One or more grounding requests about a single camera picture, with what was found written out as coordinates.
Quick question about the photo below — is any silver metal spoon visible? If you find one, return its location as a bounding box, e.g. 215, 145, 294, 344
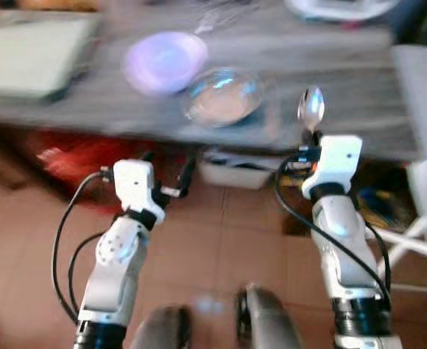
298, 87, 327, 135

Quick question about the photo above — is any white storage box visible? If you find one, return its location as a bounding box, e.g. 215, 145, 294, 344
197, 148, 281, 191

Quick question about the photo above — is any red bag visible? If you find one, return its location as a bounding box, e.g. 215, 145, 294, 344
23, 129, 193, 198

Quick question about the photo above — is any clear glass bowl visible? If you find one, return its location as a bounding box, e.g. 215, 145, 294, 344
183, 66, 266, 129

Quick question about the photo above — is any blue and yellow bag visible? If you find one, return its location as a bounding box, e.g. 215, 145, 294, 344
357, 185, 412, 233

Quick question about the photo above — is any purple bowl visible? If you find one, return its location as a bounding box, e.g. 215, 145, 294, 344
121, 31, 209, 97

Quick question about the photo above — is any white plate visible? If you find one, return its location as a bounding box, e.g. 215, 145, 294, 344
284, 0, 401, 22

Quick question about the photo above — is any silver metal fork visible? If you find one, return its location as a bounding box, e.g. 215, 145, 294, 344
193, 6, 237, 37

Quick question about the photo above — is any dark blue object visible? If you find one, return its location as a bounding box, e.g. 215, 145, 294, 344
385, 0, 427, 46

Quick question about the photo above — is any grey right robot leg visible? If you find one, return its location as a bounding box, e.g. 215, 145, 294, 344
234, 284, 303, 349

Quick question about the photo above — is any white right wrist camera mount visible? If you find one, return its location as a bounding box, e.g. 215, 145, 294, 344
301, 135, 364, 198

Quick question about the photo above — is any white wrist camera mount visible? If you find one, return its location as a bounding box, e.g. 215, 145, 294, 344
113, 159, 156, 213
301, 135, 364, 198

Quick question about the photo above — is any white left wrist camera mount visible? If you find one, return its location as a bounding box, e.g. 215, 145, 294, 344
113, 159, 156, 213

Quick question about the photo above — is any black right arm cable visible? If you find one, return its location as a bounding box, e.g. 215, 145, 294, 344
274, 153, 394, 312

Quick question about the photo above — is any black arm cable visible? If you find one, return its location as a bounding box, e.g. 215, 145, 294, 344
50, 170, 116, 325
274, 153, 394, 312

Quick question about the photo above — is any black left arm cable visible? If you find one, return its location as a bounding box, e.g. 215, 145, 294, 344
50, 170, 116, 325

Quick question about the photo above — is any white frame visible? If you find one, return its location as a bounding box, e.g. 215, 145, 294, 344
375, 215, 427, 294

